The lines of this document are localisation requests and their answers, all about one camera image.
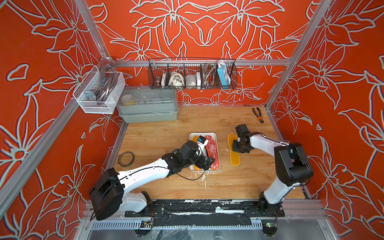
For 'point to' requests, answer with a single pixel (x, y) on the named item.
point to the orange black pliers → (260, 117)
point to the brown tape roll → (126, 165)
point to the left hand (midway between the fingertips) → (208, 155)
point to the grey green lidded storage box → (143, 104)
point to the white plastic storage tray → (214, 134)
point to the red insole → (211, 149)
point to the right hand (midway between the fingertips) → (233, 148)
